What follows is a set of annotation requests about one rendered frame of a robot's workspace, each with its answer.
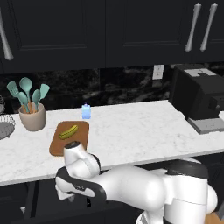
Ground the green cucumber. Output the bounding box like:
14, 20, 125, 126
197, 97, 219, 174
59, 124, 79, 140

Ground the narrow black cupboard door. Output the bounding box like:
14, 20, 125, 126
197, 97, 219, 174
200, 0, 224, 63

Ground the black coffee machine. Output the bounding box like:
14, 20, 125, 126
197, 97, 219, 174
168, 64, 224, 135

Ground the large teal spoon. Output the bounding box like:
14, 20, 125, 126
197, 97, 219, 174
18, 76, 33, 114

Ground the brown wooden cutting board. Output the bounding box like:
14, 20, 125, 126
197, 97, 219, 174
48, 120, 90, 158

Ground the teal narrow spoon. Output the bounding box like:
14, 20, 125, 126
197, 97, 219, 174
31, 88, 41, 113

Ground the teal flat spatula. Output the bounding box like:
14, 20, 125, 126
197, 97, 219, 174
36, 83, 51, 111

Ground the small blue jar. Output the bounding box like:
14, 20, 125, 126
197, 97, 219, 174
81, 103, 92, 120

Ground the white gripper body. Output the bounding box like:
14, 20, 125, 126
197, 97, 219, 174
54, 178, 77, 202

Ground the dark lower cupboard front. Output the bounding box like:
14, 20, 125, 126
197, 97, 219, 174
0, 178, 60, 224

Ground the white wall socket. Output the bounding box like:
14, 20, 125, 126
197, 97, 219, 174
152, 64, 165, 81

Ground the teal slotted spatula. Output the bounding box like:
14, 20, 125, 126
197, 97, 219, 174
6, 80, 25, 113

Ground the small teal spoon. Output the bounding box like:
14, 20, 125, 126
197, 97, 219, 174
17, 91, 30, 114

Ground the silver cupboard handle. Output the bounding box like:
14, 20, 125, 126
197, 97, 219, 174
199, 2, 219, 53
185, 2, 202, 53
0, 8, 15, 61

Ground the beige utensil pot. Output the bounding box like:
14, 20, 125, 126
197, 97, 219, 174
18, 102, 47, 132

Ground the wide black cupboard door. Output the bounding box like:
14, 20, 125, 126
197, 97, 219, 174
0, 0, 106, 74

